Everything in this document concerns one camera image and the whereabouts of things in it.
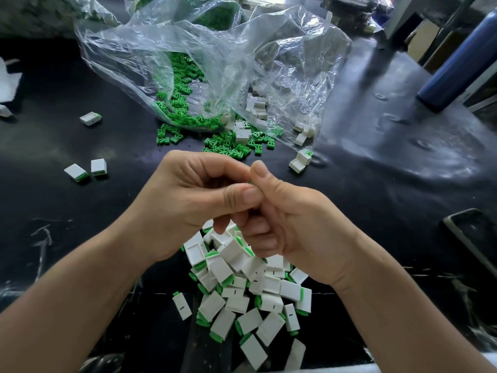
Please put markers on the person's right hand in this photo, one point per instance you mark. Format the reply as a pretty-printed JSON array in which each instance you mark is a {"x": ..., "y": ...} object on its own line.
[{"x": 307, "y": 221}]

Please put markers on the person's left hand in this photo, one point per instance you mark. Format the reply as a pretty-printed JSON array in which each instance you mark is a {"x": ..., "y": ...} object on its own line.
[{"x": 182, "y": 202}]

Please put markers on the pile of assembled white-green pieces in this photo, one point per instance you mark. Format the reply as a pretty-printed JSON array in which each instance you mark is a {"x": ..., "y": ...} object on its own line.
[{"x": 245, "y": 287}]

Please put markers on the assembled white-green part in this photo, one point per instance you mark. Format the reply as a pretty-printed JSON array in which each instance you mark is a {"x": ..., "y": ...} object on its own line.
[
  {"x": 91, "y": 118},
  {"x": 182, "y": 305},
  {"x": 76, "y": 173},
  {"x": 99, "y": 167},
  {"x": 5, "y": 111}
]

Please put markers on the pile of green clips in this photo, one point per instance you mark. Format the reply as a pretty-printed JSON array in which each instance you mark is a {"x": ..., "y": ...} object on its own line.
[{"x": 182, "y": 101}]

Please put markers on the heap of white caps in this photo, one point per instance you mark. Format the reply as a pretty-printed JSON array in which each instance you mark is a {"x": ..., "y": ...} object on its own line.
[{"x": 256, "y": 112}]

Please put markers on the person's left forearm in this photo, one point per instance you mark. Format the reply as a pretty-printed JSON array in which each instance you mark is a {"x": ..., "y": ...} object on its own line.
[{"x": 66, "y": 310}]

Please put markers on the person's right forearm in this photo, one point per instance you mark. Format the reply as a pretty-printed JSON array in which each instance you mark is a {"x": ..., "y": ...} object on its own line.
[{"x": 415, "y": 322}]

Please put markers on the clear plastic bag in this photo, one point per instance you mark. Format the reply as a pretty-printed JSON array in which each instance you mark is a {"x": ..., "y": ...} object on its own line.
[{"x": 299, "y": 54}]

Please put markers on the black smartphone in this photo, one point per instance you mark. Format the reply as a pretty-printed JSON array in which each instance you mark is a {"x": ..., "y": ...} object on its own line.
[{"x": 475, "y": 243}]

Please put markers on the plastic bag full of green pieces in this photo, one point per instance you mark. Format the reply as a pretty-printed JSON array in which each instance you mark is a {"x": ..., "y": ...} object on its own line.
[{"x": 217, "y": 11}]

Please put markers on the white paper sheet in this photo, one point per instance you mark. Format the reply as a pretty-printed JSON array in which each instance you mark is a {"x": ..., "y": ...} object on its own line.
[{"x": 8, "y": 83}]

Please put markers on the brown cardboard box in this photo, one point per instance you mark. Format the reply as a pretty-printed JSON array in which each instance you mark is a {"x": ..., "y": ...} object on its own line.
[{"x": 424, "y": 41}]

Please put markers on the blue cylinder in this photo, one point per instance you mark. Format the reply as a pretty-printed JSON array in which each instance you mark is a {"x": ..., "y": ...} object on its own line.
[{"x": 462, "y": 64}]

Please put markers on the large bag of assembled pieces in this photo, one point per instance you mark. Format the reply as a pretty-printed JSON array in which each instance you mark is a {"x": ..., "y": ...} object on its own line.
[{"x": 48, "y": 13}]

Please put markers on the white metal frame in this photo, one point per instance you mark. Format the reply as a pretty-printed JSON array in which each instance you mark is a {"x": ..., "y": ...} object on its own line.
[{"x": 402, "y": 15}]

